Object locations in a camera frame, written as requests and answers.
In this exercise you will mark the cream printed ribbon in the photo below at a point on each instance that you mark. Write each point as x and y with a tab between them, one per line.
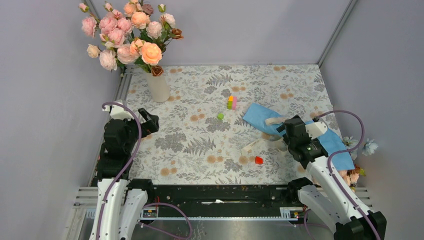
276	144

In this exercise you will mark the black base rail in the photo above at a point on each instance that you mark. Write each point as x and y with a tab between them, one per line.
216	202

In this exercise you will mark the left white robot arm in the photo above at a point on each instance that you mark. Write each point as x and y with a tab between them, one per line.
119	204

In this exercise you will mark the small green cube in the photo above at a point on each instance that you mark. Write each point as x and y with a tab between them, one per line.
220	116

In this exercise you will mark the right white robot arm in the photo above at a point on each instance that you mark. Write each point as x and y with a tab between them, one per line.
346	216

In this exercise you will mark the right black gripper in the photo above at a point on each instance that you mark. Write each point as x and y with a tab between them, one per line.
281	128

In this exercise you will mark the pink and peach rose bunch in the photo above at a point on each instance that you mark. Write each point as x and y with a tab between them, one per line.
130	36

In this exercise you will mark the red block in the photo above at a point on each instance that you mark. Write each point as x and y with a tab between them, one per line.
258	160

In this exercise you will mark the stacked coloured toy blocks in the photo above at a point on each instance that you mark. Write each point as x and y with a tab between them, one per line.
232	102

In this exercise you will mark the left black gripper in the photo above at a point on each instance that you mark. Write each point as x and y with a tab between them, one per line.
151	126

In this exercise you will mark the white ceramic vase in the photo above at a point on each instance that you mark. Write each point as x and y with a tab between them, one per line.
158	87

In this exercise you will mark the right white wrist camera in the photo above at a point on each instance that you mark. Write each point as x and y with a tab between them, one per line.
315	129

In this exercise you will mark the flower bouquet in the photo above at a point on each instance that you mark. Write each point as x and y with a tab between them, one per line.
343	150

